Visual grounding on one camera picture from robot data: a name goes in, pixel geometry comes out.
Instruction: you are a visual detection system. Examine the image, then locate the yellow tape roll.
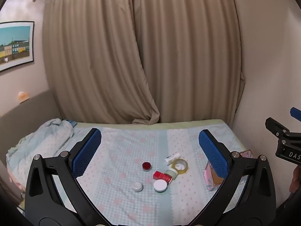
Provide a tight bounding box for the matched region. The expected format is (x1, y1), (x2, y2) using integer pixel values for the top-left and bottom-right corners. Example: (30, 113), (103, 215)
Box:
(171, 159), (188, 174)

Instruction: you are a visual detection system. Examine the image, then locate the small white round jar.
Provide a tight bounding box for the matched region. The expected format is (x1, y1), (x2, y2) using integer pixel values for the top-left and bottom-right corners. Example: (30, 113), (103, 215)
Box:
(132, 182), (143, 192)

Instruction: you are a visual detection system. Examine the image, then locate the dark green jar white lid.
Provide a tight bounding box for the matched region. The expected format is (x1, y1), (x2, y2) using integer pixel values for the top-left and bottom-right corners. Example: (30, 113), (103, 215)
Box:
(153, 179), (168, 193)

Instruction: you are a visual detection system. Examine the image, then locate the white pill bottle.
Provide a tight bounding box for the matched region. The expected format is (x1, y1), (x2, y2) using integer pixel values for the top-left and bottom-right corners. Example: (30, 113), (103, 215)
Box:
(164, 153), (181, 165)

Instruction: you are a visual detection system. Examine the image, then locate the red cosmetic box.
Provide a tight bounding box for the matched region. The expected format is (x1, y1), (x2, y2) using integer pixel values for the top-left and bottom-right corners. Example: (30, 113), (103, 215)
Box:
(153, 171), (173, 184)

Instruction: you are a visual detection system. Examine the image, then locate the red lid jar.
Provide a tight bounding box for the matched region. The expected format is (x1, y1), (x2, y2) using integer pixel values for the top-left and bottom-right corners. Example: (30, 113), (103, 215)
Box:
(142, 162), (152, 171)

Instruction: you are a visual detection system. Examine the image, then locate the person's right hand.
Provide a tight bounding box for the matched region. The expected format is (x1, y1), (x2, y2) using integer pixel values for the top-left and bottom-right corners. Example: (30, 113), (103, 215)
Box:
(289, 166), (300, 193)

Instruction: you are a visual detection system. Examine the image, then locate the pink cardboard box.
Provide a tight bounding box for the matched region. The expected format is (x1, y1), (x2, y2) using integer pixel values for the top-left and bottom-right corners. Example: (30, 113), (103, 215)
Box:
(204, 150), (254, 191)

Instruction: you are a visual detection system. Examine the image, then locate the light blue blanket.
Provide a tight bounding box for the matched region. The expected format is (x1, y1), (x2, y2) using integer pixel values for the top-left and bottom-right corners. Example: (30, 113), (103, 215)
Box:
(6, 118), (74, 190)

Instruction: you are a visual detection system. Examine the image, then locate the grey headboard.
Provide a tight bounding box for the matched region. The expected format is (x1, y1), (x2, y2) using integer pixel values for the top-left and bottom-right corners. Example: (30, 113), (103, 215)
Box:
(0, 90), (63, 165)

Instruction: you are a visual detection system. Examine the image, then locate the orange plush toy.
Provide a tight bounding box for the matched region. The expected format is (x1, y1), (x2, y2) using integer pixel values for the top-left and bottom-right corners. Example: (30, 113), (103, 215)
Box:
(18, 91), (30, 104)

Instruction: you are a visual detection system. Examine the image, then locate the checked bed sheet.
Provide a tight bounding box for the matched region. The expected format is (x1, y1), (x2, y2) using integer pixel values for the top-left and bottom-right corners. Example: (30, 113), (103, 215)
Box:
(16, 119), (248, 226)

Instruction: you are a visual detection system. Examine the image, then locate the beige curtain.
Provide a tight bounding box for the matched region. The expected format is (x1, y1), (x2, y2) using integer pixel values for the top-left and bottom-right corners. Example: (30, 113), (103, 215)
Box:
(42, 0), (244, 124)

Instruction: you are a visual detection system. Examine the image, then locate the framed wall picture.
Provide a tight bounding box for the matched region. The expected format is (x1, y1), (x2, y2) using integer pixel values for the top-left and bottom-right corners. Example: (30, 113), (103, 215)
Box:
(0, 21), (35, 71)

